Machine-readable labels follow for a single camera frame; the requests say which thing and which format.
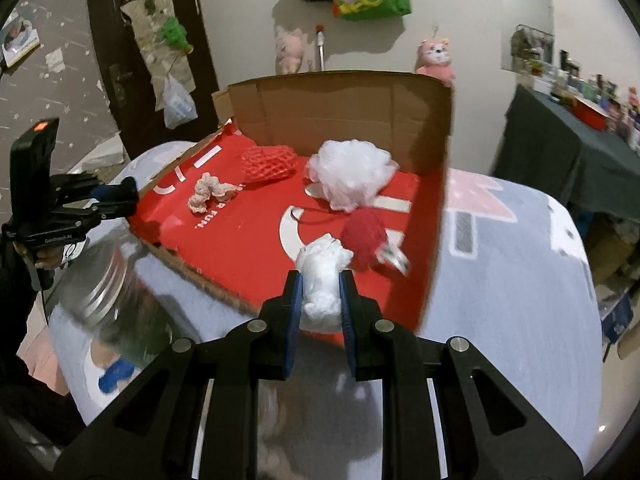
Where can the white mesh bath pouf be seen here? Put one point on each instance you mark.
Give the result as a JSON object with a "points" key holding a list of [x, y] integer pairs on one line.
{"points": [[350, 175]]}

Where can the red foam fruit net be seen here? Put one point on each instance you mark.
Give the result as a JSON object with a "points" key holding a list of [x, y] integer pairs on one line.
{"points": [[267, 162]]}

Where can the red basin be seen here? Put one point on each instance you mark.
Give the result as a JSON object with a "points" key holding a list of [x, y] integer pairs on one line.
{"points": [[592, 112]]}

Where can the row of bottles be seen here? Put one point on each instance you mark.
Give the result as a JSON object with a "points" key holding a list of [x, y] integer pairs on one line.
{"points": [[590, 85]]}

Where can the pink bed sheet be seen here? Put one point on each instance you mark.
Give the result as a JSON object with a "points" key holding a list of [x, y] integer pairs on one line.
{"points": [[42, 360]]}

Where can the clear plastic bag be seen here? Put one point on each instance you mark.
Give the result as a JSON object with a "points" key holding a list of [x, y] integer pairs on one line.
{"points": [[179, 105]]}

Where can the glass jar metal lid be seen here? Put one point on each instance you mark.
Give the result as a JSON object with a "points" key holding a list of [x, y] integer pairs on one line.
{"points": [[110, 300]]}

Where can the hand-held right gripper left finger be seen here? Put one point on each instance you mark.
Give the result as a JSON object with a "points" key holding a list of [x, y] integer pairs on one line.
{"points": [[292, 320]]}

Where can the green plush toy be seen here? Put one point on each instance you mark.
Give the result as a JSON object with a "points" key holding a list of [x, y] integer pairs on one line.
{"points": [[174, 34]]}

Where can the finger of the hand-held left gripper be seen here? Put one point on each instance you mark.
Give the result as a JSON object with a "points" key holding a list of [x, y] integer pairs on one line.
{"points": [[120, 207], [117, 189]]}

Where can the wall mirror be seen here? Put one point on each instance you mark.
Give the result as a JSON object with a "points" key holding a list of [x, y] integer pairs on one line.
{"points": [[527, 10]]}

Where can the hanging paper organizer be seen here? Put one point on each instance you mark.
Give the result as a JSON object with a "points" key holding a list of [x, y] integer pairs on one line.
{"points": [[150, 60]]}

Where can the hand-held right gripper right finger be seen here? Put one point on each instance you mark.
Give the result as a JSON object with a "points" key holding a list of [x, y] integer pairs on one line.
{"points": [[350, 320]]}

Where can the red plush rabbit pouch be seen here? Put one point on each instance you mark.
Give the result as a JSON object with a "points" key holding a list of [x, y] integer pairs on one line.
{"points": [[362, 237]]}

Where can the table with dark green cloth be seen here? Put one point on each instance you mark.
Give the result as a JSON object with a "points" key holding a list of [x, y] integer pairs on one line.
{"points": [[550, 160]]}

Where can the small white cloth bundle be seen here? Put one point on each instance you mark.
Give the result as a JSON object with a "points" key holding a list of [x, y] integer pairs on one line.
{"points": [[320, 280]]}

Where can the cream crocheted scrunchie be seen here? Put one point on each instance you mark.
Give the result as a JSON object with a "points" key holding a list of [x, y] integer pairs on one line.
{"points": [[210, 192]]}

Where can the pink cat plush toy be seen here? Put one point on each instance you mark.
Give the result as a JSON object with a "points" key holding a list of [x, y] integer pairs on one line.
{"points": [[436, 60]]}

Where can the pink pig plush toy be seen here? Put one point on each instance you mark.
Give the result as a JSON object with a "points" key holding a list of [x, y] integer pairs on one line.
{"points": [[290, 50]]}

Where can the person's left hand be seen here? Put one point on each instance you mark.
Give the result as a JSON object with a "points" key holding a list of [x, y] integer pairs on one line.
{"points": [[47, 257]]}

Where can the brown door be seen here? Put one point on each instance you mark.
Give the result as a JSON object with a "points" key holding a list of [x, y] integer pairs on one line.
{"points": [[100, 35]]}

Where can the cardboard box red inside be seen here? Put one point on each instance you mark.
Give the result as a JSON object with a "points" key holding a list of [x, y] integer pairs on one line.
{"points": [[225, 220]]}

